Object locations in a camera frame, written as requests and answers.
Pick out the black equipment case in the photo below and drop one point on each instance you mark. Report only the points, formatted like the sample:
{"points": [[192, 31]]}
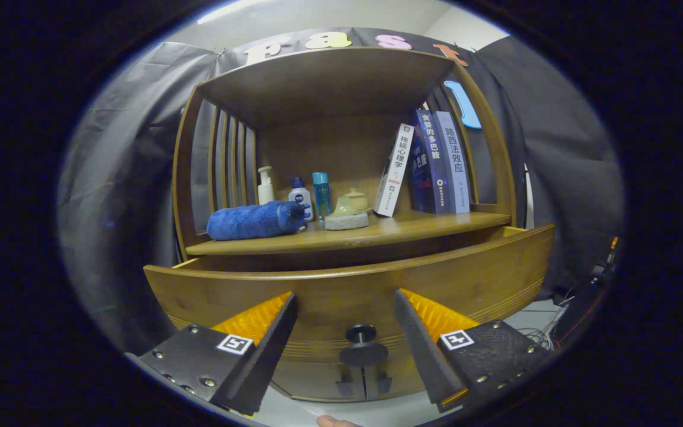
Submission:
{"points": [[578, 302]]}

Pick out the dark blue book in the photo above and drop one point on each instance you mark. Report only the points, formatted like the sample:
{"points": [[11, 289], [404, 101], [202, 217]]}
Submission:
{"points": [[430, 172]]}

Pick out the folded blue towel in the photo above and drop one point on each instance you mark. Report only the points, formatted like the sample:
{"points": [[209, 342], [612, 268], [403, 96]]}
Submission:
{"points": [[252, 220]]}

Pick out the grey base pale green ornament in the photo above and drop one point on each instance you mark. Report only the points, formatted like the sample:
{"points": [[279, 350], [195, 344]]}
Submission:
{"points": [[346, 220]]}

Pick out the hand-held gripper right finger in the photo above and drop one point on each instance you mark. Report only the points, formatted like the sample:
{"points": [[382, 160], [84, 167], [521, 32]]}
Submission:
{"points": [[421, 350]]}

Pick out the light blue book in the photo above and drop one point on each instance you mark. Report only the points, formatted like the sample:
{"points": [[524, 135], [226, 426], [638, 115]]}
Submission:
{"points": [[454, 166]]}

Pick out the white bottle blue cap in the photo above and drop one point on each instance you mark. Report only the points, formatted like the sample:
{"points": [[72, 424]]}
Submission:
{"points": [[300, 196]]}

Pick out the wooden cabinet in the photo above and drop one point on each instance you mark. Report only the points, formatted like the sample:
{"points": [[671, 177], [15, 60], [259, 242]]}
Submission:
{"points": [[329, 148]]}

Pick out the clear blue bottle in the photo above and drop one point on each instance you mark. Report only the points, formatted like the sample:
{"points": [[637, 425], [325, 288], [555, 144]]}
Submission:
{"points": [[321, 196]]}

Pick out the white book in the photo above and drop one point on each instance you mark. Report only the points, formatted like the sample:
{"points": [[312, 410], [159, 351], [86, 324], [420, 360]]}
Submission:
{"points": [[393, 172]]}

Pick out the wooden drawer with black knob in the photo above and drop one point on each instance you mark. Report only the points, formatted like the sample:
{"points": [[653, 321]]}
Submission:
{"points": [[341, 290]]}

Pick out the wooden cabinet door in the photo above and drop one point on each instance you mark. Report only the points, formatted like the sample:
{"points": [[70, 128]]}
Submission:
{"points": [[312, 379], [404, 379]]}

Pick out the black backdrop cloth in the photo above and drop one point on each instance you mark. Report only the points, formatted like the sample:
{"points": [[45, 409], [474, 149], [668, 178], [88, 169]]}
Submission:
{"points": [[122, 178]]}

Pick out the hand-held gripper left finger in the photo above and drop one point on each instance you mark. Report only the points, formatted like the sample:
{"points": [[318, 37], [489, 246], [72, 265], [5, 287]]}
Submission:
{"points": [[270, 350]]}

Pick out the wooden countertop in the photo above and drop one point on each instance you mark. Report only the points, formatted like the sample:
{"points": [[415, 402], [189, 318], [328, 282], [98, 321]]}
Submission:
{"points": [[412, 228]]}

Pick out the white pump bottle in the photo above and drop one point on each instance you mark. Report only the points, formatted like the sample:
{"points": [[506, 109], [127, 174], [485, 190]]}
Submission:
{"points": [[265, 191]]}

